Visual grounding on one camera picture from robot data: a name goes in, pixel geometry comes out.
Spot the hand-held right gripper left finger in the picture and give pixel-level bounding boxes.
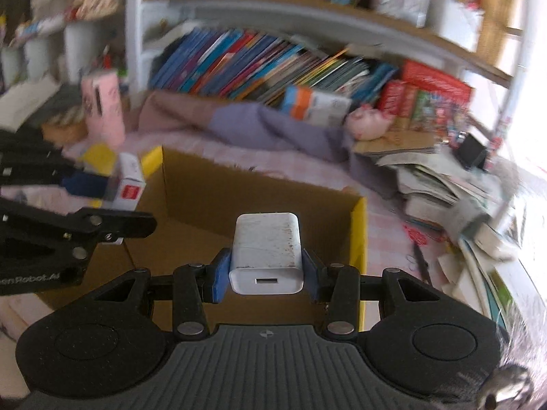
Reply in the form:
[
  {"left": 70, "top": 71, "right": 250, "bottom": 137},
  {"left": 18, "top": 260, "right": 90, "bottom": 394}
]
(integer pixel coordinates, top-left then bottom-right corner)
[{"left": 85, "top": 248, "right": 234, "bottom": 338}]

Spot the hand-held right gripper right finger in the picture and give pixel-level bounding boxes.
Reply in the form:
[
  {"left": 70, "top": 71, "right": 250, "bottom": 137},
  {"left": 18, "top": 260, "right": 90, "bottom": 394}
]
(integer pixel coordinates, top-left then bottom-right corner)
[{"left": 301, "top": 248, "right": 447, "bottom": 338}]

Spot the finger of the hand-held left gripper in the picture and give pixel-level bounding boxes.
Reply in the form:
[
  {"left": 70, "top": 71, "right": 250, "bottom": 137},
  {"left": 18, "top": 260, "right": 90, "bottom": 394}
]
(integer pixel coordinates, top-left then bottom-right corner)
[
  {"left": 0, "top": 130, "right": 109, "bottom": 199},
  {"left": 0, "top": 199, "right": 157, "bottom": 265}
]

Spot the small white red-label box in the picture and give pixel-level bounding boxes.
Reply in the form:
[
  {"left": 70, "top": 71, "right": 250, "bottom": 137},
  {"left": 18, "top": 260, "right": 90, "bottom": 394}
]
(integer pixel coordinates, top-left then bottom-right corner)
[{"left": 105, "top": 153, "right": 147, "bottom": 212}]

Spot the large white usb charger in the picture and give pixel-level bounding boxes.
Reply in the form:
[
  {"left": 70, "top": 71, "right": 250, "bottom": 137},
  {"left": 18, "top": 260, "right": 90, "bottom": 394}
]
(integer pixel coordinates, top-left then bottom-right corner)
[{"left": 228, "top": 213, "right": 305, "bottom": 295}]

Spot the yellow cardboard box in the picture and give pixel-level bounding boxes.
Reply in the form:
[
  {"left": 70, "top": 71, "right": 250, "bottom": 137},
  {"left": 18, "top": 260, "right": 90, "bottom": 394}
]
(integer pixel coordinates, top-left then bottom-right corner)
[{"left": 36, "top": 143, "right": 369, "bottom": 334}]

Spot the pink tumbler bottle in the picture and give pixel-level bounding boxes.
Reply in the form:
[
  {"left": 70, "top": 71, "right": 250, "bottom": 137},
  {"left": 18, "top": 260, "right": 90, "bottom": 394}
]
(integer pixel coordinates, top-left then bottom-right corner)
[{"left": 80, "top": 72, "right": 125, "bottom": 146}]

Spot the pink checkered tablecloth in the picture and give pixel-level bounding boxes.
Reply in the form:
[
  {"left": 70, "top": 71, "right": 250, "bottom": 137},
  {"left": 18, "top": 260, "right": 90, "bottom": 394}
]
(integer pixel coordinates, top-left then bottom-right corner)
[{"left": 0, "top": 130, "right": 466, "bottom": 398}]

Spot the dusty pink cloth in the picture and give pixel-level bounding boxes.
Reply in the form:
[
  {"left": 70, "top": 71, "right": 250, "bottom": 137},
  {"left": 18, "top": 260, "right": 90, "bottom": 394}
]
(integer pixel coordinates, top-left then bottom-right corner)
[{"left": 141, "top": 92, "right": 218, "bottom": 135}]

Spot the black thin tool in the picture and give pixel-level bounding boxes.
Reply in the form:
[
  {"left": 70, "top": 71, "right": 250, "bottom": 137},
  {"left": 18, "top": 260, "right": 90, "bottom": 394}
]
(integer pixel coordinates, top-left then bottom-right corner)
[{"left": 409, "top": 241, "right": 433, "bottom": 292}]

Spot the lavender cloth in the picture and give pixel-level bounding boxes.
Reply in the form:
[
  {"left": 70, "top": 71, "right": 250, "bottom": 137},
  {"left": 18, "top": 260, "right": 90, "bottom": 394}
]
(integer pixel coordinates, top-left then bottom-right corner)
[{"left": 205, "top": 102, "right": 398, "bottom": 199}]

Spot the pile of books and papers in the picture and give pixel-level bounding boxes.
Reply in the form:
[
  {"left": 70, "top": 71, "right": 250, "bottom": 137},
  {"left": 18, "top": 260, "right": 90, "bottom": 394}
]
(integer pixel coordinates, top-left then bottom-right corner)
[{"left": 376, "top": 149, "right": 547, "bottom": 331}]

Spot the brown cardboard sheet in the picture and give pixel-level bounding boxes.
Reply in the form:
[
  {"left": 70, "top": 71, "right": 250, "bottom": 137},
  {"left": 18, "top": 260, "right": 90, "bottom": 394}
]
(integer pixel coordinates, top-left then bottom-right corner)
[{"left": 352, "top": 129, "right": 440, "bottom": 155}]

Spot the pink pig plush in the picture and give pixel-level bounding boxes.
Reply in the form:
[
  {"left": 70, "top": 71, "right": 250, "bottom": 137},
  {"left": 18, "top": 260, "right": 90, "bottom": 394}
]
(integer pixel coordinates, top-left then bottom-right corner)
[{"left": 345, "top": 105, "right": 396, "bottom": 141}]

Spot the orange and white box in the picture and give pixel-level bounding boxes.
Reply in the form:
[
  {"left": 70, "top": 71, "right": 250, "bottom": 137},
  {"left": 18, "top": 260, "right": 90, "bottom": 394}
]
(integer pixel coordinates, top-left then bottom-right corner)
[{"left": 280, "top": 85, "right": 352, "bottom": 127}]

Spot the row of colourful books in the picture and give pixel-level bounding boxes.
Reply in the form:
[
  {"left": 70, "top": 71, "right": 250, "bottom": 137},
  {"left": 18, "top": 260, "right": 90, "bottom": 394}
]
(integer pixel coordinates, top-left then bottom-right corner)
[{"left": 149, "top": 28, "right": 398, "bottom": 107}]

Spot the red comic print box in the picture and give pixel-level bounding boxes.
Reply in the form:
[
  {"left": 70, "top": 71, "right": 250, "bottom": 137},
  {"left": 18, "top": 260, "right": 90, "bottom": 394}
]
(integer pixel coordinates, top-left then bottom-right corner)
[{"left": 378, "top": 80, "right": 422, "bottom": 118}]

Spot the small black screen device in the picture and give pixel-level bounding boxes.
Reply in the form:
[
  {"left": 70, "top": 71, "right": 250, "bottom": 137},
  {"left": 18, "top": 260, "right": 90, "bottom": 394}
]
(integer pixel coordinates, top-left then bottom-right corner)
[{"left": 454, "top": 133, "right": 489, "bottom": 170}]

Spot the grey fuzzy cloth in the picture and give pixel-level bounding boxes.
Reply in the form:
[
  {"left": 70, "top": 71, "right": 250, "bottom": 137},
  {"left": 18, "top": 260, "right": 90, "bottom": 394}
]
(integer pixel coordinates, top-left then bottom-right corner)
[{"left": 487, "top": 303, "right": 547, "bottom": 410}]

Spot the red flat box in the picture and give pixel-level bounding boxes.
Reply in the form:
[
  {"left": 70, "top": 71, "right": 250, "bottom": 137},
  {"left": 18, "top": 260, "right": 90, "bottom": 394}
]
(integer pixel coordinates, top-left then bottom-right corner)
[{"left": 402, "top": 60, "right": 473, "bottom": 105}]

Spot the white bookshelf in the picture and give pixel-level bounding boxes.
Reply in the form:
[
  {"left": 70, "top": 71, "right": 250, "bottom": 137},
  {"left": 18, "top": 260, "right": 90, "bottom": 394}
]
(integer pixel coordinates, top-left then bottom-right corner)
[{"left": 124, "top": 0, "right": 539, "bottom": 146}]

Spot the wicker basket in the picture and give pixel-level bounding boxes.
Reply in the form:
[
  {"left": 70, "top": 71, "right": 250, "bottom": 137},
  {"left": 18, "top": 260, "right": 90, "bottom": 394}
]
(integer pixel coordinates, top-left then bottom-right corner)
[{"left": 476, "top": 0, "right": 527, "bottom": 70}]

